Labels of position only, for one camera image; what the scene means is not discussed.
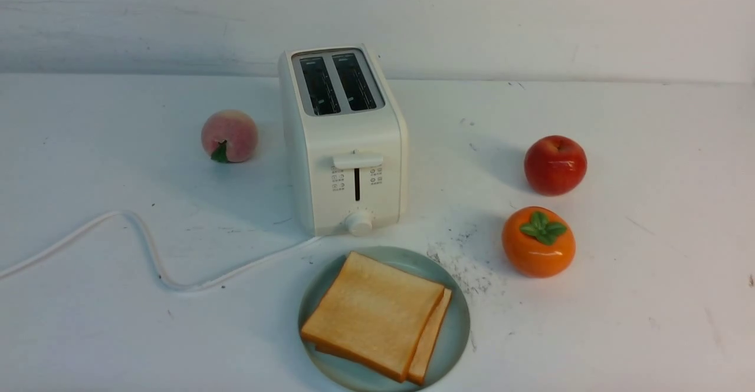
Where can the toast slice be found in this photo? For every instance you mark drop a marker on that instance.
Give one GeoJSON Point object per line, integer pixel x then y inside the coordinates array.
{"type": "Point", "coordinates": [417, 370]}
{"type": "Point", "coordinates": [375, 315]}

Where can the light green plate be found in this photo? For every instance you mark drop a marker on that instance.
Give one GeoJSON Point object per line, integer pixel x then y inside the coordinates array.
{"type": "Point", "coordinates": [451, 342]}

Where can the white toaster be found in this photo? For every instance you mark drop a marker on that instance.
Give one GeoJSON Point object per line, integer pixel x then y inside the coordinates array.
{"type": "Point", "coordinates": [346, 140]}

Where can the pink peach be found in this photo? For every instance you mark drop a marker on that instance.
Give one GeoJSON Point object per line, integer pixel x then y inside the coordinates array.
{"type": "Point", "coordinates": [230, 136]}

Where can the orange persimmon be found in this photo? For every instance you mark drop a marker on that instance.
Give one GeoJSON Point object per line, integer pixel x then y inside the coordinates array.
{"type": "Point", "coordinates": [537, 242]}

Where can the red apple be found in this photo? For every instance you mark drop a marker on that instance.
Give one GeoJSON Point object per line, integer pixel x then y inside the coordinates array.
{"type": "Point", "coordinates": [555, 165]}

